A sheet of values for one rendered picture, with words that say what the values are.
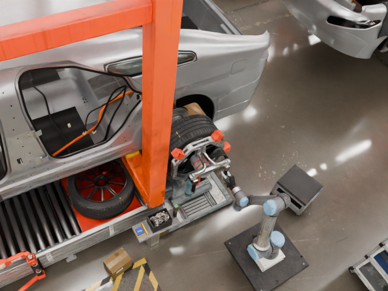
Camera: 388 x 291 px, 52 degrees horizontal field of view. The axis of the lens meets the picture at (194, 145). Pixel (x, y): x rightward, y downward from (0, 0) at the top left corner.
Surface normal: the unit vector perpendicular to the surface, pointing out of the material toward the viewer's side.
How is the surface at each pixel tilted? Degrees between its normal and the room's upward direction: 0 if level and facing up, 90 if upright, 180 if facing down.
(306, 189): 0
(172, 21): 90
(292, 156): 0
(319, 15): 87
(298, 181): 0
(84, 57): 37
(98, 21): 90
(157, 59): 90
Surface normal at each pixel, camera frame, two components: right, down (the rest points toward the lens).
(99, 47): 0.41, -0.15
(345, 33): -0.51, 0.65
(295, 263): 0.11, -0.59
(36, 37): 0.49, 0.73
